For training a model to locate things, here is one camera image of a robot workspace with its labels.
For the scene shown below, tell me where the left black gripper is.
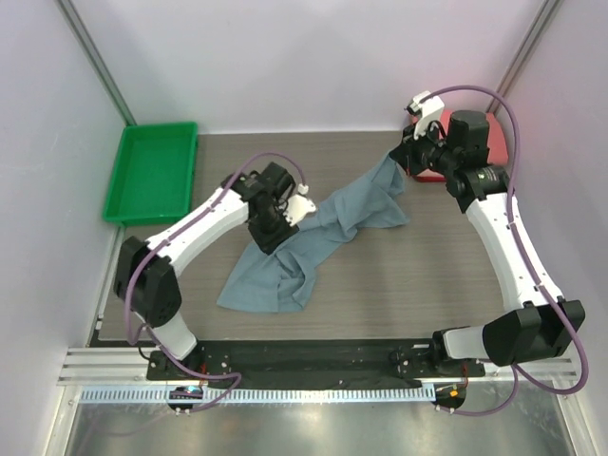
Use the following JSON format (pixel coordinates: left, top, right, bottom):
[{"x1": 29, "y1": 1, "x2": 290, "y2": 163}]
[{"x1": 249, "y1": 201, "x2": 299, "y2": 256}]

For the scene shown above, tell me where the blue grey t shirt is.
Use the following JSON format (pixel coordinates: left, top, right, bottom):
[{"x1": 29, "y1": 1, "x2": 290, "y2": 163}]
[{"x1": 217, "y1": 156, "x2": 409, "y2": 314}]

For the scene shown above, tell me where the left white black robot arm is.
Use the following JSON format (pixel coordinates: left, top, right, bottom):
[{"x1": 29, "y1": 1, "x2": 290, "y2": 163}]
[{"x1": 113, "y1": 162, "x2": 315, "y2": 380}]

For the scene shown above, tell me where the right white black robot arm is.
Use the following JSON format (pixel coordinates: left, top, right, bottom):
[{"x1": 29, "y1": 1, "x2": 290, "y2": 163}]
[{"x1": 389, "y1": 110, "x2": 585, "y2": 376}]

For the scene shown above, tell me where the top coral folded shirt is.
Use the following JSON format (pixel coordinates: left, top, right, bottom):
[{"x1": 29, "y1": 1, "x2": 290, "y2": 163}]
[{"x1": 438, "y1": 107, "x2": 509, "y2": 165}]

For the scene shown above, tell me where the green plastic tray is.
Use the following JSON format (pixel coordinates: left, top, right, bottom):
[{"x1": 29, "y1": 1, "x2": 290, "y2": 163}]
[{"x1": 103, "y1": 122, "x2": 198, "y2": 227}]

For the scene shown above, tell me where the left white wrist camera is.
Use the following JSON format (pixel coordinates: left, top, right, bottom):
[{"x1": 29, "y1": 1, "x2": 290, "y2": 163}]
[{"x1": 283, "y1": 183, "x2": 317, "y2": 226}]

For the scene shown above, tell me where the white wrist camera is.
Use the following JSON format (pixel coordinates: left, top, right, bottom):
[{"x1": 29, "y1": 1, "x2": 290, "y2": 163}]
[
  {"x1": 283, "y1": 183, "x2": 317, "y2": 226},
  {"x1": 406, "y1": 91, "x2": 445, "y2": 141}
]

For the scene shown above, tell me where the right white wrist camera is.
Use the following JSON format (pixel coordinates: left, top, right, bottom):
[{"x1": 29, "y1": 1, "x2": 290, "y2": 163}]
[{"x1": 406, "y1": 91, "x2": 445, "y2": 141}]

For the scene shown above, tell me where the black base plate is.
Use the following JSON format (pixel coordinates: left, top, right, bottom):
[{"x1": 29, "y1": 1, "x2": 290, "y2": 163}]
[{"x1": 146, "y1": 338, "x2": 485, "y2": 409}]

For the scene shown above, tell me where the right aluminium corner post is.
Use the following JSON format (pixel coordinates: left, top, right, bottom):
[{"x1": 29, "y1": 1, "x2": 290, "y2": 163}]
[{"x1": 496, "y1": 0, "x2": 563, "y2": 98}]

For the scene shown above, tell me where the aluminium corner post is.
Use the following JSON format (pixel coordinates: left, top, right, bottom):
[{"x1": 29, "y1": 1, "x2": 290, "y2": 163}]
[
  {"x1": 55, "y1": 0, "x2": 137, "y2": 125},
  {"x1": 496, "y1": 0, "x2": 563, "y2": 98}
]

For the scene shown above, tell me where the aluminium rail frame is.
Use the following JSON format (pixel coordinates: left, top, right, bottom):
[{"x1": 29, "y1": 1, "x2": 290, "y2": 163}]
[{"x1": 56, "y1": 342, "x2": 580, "y2": 387}]

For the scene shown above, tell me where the white slotted cable duct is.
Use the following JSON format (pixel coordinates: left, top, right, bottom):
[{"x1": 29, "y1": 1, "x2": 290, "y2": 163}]
[{"x1": 80, "y1": 384, "x2": 435, "y2": 405}]

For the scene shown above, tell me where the left aluminium corner post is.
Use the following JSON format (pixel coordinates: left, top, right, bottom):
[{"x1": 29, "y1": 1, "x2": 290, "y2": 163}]
[{"x1": 55, "y1": 0, "x2": 137, "y2": 125}]

